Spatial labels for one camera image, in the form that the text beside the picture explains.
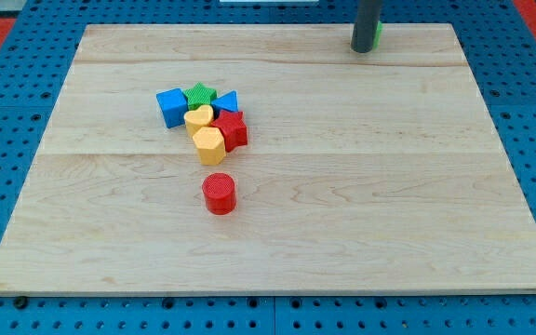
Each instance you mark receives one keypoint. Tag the green circle block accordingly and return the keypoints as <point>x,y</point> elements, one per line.
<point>377,36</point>

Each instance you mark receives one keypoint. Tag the wooden board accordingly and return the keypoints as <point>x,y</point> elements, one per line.
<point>364,174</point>

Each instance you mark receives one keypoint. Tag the red cylinder block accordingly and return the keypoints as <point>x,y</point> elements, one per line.
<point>219,193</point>

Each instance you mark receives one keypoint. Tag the blue cube block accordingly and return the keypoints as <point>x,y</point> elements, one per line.
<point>173,106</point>

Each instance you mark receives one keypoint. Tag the green star block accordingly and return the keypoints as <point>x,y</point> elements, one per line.
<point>199,95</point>

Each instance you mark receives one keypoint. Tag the red star block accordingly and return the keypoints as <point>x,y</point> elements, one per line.
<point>233,129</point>

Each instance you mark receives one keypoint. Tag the yellow hexagon block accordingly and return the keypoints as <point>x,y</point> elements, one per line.
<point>210,146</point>

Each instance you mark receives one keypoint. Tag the blue triangle block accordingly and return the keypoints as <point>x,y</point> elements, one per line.
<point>227,102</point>

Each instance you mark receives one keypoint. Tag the yellow heart block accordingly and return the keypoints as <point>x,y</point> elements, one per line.
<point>198,118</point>

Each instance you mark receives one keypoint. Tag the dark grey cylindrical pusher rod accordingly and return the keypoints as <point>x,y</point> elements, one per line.
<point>367,15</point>

